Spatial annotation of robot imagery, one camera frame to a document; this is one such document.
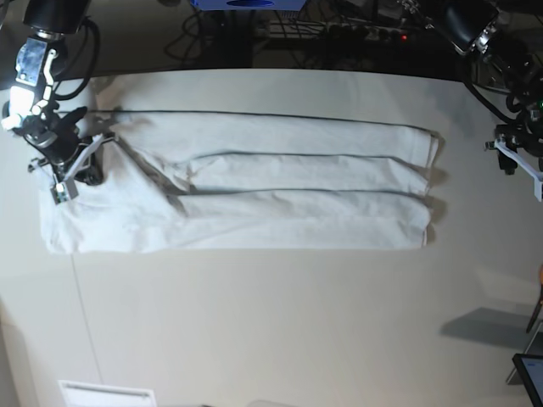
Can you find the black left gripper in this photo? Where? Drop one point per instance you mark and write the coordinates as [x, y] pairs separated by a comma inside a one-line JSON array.
[[524, 131]]

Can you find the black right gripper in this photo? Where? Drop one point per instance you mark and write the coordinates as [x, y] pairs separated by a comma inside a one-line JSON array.
[[57, 139]]

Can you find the white paper sheet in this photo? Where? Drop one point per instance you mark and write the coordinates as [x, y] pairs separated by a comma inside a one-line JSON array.
[[88, 394]]

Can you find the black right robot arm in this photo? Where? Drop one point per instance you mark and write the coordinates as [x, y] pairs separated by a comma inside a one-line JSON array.
[[32, 111]]

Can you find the black tablet screen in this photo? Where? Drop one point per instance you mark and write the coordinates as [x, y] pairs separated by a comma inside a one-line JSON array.
[[529, 368]]

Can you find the white T-shirt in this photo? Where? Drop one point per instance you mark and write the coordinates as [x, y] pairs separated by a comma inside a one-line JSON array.
[[175, 179]]

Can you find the black tablet stand leg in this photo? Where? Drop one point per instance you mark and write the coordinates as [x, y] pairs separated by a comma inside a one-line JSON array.
[[536, 312]]

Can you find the blue box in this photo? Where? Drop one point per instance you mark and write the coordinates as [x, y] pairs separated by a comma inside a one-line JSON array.
[[278, 5]]

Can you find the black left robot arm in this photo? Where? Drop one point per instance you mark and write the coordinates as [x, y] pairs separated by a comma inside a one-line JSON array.
[[471, 27]]

